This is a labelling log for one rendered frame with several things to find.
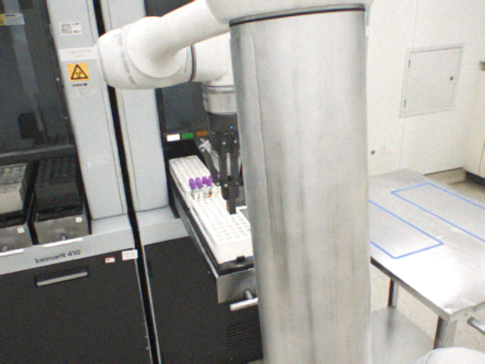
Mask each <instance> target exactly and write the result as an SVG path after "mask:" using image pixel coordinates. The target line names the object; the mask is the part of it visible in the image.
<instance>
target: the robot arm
mask: <svg viewBox="0 0 485 364"><path fill-rule="evenodd" d="M373 3H374V0H197V1H195V2H192V3H190V4H188V5H185V6H183V7H182V8H178V9H177V10H175V11H172V12H170V13H168V14H166V15H164V16H162V17H161V18H160V17H144V18H143V19H140V20H138V21H137V22H136V23H134V24H130V25H126V26H125V27H123V28H122V29H118V30H112V31H111V32H109V33H106V34H105V35H104V36H102V37H100V38H99V39H98V42H97V43H96V44H95V46H94V52H95V58H96V62H97V66H98V70H99V76H100V78H101V79H102V80H103V81H105V82H106V83H107V84H108V85H109V86H113V87H117V88H121V89H152V88H153V89H158V88H164V87H169V86H175V85H177V84H180V83H184V82H189V81H195V82H202V98H203V105H204V109H205V110H206V111H208V123H209V135H208V141H207V142H205V143H203V144H202V145H201V144H200V145H198V149H199V151H200V152H201V153H202V154H203V155H204V157H205V160H206V163H207V166H208V170H209V172H210V175H211V179H212V181H213V182H214V184H215V185H216V186H217V187H219V186H220V187H221V193H222V197H223V199H224V200H226V203H227V211H228V213H229V214H230V215H236V198H238V197H239V186H240V183H242V182H244V187H245V195H246V210H247V217H248V222H249V227H250V234H251V241H252V255H253V263H254V270H255V286H256V293H257V301H258V314H259V323H260V330H261V345H262V346H263V352H264V364H374V363H373V353H372V316H371V245H370V227H369V208H368V101H367V65H366V28H365V9H366V8H369V7H371V6H372V5H373ZM211 146H213V147H214V148H215V149H216V151H217V152H218V156H219V168H220V179H219V177H218V175H217V171H216V168H215V166H214V162H213V159H212V157H211V154H210V153H209V152H210V151H211ZM239 149H240V151H241V159H242V161H241V165H240V170H239V162H238V157H239ZM228 153H230V172H231V181H232V182H231V181H230V182H228V173H227V154H228ZM412 364H485V353H482V352H480V351H477V350H472V349H468V348H461V347H452V348H441V349H437V350H433V351H431V352H429V353H426V354H425V355H423V356H422V357H420V358H418V359H416V360H415V361H414V362H413V363H412Z"/></svg>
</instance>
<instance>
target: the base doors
mask: <svg viewBox="0 0 485 364"><path fill-rule="evenodd" d="M463 169H464V170H466V171H469V172H471V173H472V174H476V175H479V176H481V177H483V178H485V71H483V70H479V75H478V80H477V88H476V94H475V99H474V107H473V112H472V117H471V126H470V130H469V131H468V140H467V145H466V150H465V158H464V164H463Z"/></svg>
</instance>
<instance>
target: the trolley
mask: <svg viewBox="0 0 485 364"><path fill-rule="evenodd" d="M368 208H369V227H370V245H371V264H372V265H373V266H374V267H376V268H377V269H378V270H380V271H381V272H383V273H384V274H385V275H386V276H387V277H388V278H390V285H389V292H388V300H387V306H386V307H384V308H382V309H378V310H376V311H373V312H371V316H372V353H373V363H374V364H412V363H413V362H414V361H415V360H416V359H418V358H420V357H422V356H423V355H425V354H426V353H429V352H431V351H433V350H437V349H441V348H452V345H453V340H454V336H455V328H456V324H457V320H458V319H462V318H464V317H466V316H468V315H471V314H474V313H476V312H479V311H481V310H483V309H485V202H484V201H482V200H480V199H479V198H477V197H475V196H472V195H469V194H467V193H465V192H462V191H460V190H458V189H456V188H454V187H450V186H448V185H446V184H443V183H441V182H439V181H438V180H434V179H433V178H431V177H427V176H425V175H423V174H420V173H418V172H416V171H413V170H412V169H409V168H405V169H402V170H397V171H391V172H387V173H384V174H378V175H374V176H371V177H368ZM399 285H400V286H401V287H403V288H404V290H406V291H407V292H408V293H410V294H411V295H412V296H413V297H414V298H415V299H418V300H419V301H421V302H422V303H423V304H424V305H425V306H427V307H428V308H429V309H431V310H432V311H434V312H435V313H436V314H437V315H438V316H439V318H438V323H437V328H436V337H435V340H434V339H433V338H432V337H430V336H429V335H428V334H426V333H425V332H424V331H423V330H422V329H420V328H419V327H418V326H417V325H416V324H415V323H414V322H413V321H411V320H410V319H409V318H408V317H406V316H405V315H404V314H403V313H401V312H400V311H399V310H398V309H397V308H396V307H397V300H398V294H399Z"/></svg>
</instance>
